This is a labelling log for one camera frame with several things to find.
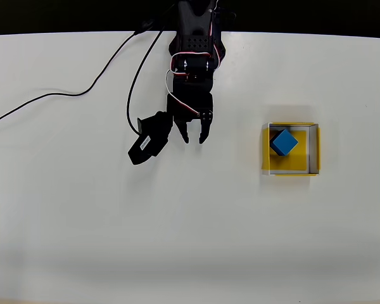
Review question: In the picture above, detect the black wrist-mounted camera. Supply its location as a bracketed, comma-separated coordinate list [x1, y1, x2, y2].
[127, 110, 174, 166]

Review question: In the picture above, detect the white red servo wire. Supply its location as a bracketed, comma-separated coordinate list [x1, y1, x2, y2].
[165, 51, 211, 117]

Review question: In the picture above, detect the blue cube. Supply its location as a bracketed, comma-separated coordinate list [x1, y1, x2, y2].
[269, 128, 300, 158]

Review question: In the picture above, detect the yellow paper box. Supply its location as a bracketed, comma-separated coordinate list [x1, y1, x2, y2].
[261, 121, 322, 177]

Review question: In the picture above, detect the black camera cable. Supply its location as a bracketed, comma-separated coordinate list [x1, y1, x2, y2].
[0, 2, 179, 136]

